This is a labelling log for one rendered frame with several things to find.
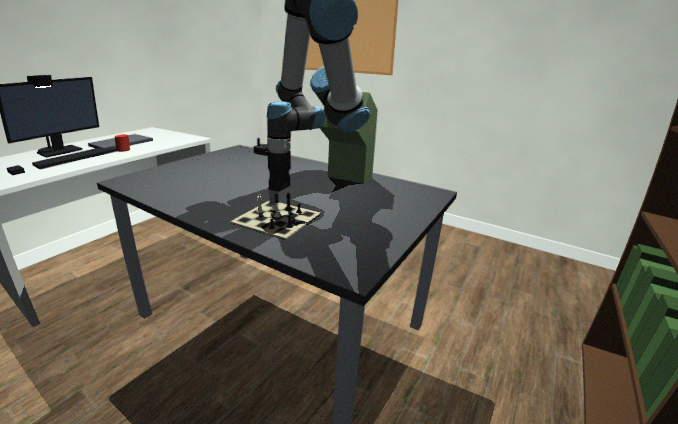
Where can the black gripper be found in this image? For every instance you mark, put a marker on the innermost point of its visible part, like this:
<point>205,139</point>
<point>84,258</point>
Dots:
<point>279,164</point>

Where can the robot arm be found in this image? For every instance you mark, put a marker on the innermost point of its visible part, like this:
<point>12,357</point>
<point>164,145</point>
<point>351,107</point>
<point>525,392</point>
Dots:
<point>333,20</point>

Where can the cream and black chessboard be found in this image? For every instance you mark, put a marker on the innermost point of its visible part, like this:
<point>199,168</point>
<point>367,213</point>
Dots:
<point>261,221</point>

